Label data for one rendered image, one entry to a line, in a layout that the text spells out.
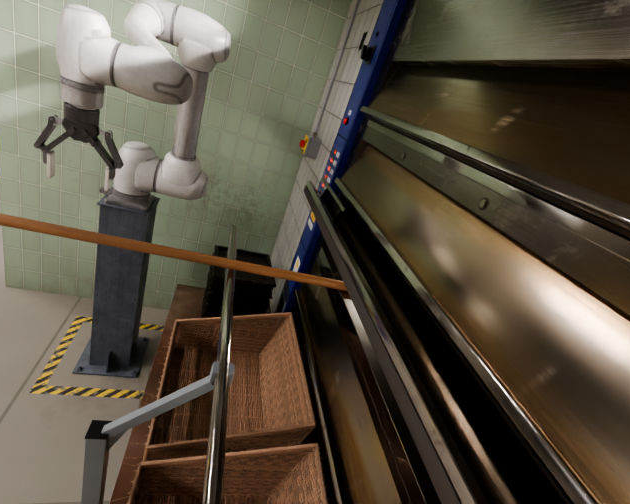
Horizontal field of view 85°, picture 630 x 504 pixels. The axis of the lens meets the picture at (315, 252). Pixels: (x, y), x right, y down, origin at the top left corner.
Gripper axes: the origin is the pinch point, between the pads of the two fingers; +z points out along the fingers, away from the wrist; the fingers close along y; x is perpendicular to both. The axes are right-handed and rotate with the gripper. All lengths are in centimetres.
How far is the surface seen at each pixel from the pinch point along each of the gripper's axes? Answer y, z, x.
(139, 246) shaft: -18.9, 10.2, 12.2
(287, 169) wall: -77, 11, -108
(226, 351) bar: -44, 11, 47
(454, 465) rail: -64, -17, 85
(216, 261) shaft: -40.0, 9.8, 13.1
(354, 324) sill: -81, 10, 32
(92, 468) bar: -22, 44, 54
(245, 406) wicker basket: -64, 71, 17
